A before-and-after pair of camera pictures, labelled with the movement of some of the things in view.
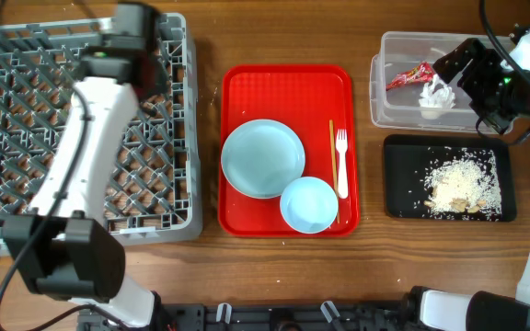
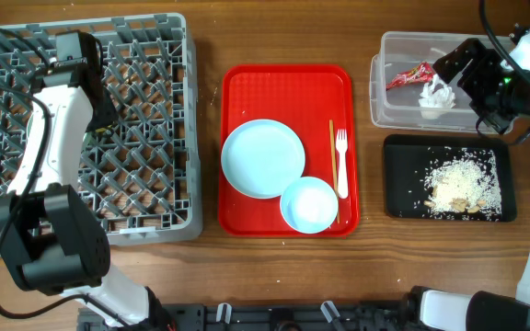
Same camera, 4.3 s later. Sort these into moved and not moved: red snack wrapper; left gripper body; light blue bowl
Moved: left gripper body
Not moved: light blue bowl; red snack wrapper
